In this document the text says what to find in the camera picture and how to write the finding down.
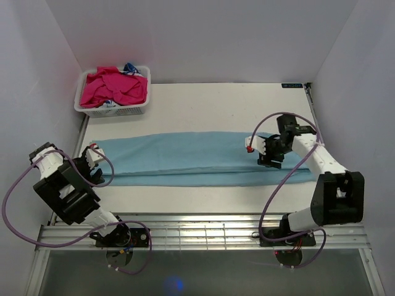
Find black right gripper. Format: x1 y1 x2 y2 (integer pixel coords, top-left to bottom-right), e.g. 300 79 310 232
258 136 291 169

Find light blue trousers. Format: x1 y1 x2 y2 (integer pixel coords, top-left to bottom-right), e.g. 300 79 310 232
95 131 301 187

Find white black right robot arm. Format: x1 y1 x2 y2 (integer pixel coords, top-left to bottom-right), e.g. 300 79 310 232
245 112 365 245

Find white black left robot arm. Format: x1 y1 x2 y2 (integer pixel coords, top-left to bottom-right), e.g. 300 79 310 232
29 142 131 247

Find white plastic laundry basket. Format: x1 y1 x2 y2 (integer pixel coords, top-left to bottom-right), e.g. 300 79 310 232
74 64 151 118

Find dark table label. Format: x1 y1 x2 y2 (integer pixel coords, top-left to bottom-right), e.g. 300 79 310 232
281 83 303 89

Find pink garment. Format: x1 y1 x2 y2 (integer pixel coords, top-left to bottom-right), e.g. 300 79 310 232
80 67 148 109

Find blue white patterned garment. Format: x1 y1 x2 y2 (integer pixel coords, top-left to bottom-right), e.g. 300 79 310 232
120 63 144 77

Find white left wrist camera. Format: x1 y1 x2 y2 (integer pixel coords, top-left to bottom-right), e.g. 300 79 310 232
85 143 104 170

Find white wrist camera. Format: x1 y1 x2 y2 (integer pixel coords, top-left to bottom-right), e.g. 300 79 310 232
85 143 104 170
244 136 266 155

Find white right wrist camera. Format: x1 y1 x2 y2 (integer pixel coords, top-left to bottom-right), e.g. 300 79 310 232
244 136 266 155

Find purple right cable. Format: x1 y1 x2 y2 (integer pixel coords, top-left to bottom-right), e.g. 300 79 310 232
249 112 327 268

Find purple cable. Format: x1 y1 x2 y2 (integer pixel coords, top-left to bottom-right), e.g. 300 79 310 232
2 150 152 275
249 112 327 268

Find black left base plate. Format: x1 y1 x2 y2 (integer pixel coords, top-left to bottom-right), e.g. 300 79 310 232
89 228 149 248

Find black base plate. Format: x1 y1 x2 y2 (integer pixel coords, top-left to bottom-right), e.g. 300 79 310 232
259 226 316 247
89 228 149 248

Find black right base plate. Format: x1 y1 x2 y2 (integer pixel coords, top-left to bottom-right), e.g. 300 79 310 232
259 226 316 247

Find aluminium rail frame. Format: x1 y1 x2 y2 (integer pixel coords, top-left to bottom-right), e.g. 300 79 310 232
25 214 385 295

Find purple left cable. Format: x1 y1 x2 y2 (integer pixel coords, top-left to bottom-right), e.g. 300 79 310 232
2 150 152 275

